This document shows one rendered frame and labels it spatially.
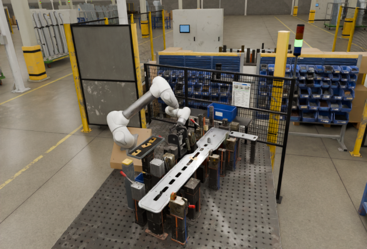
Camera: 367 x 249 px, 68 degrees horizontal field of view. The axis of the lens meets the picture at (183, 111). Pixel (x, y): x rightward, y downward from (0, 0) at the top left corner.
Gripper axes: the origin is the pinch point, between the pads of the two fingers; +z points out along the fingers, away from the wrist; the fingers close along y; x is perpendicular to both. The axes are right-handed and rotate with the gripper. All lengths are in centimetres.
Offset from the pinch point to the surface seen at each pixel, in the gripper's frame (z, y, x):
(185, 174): 44, -20, -63
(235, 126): -36, 30, -50
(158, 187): 64, -37, -59
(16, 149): 67, -59, 317
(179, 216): 78, -30, -85
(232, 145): -7, 21, -65
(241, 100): -72, 30, -45
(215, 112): -49, 21, -25
